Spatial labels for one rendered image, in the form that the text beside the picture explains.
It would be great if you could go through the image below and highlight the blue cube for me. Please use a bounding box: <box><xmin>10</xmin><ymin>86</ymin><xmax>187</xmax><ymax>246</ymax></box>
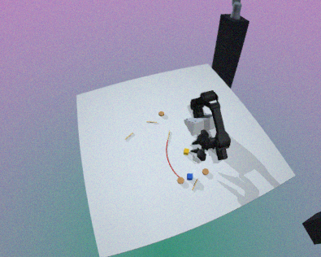
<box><xmin>187</xmin><ymin>173</ymin><xmax>193</xmax><ymax>181</ymax></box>

